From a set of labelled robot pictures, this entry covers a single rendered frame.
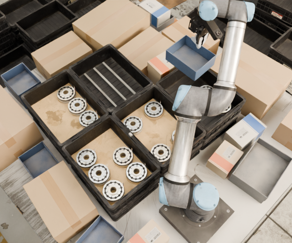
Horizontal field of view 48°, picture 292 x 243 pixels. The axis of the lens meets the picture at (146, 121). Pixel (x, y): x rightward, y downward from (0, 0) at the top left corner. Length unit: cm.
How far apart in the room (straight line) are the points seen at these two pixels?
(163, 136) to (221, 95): 48
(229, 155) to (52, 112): 98
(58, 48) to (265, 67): 123
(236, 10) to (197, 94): 37
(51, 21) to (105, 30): 85
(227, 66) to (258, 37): 158
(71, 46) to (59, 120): 52
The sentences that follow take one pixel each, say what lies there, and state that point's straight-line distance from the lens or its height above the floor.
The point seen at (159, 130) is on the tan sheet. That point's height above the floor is 83.
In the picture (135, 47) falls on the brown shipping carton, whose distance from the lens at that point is 206.
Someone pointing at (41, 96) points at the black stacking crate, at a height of 85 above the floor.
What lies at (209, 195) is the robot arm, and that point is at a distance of 147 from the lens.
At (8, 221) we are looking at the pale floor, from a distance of 261.
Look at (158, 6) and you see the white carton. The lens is 245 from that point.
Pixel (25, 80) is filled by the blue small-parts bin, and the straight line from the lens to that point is 214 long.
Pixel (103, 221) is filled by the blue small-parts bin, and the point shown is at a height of 70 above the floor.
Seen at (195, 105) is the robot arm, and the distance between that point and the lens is 137.
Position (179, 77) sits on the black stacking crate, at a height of 84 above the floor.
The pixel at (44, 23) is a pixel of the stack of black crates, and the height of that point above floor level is 49.
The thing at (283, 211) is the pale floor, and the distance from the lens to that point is 262.
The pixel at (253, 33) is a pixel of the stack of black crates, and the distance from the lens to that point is 298.
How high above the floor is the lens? 234
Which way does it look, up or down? 58 degrees down
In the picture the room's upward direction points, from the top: straight up
